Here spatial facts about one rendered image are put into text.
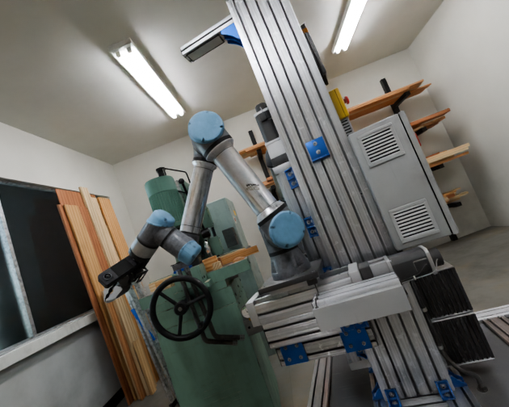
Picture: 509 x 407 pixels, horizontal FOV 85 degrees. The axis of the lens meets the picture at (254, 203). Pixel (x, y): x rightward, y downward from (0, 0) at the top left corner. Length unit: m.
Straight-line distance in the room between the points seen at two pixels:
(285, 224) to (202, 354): 0.95
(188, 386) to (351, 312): 1.03
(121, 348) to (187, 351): 1.50
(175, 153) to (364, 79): 2.93
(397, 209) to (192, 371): 1.23
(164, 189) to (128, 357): 1.80
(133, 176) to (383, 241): 3.81
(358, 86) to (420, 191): 3.50
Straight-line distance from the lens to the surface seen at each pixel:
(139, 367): 3.06
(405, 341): 1.29
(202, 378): 1.66
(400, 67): 4.84
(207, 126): 0.93
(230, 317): 1.54
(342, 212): 1.16
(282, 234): 0.87
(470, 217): 4.69
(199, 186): 1.03
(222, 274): 1.50
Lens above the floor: 1.00
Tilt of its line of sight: 6 degrees up
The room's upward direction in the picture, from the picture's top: 21 degrees counter-clockwise
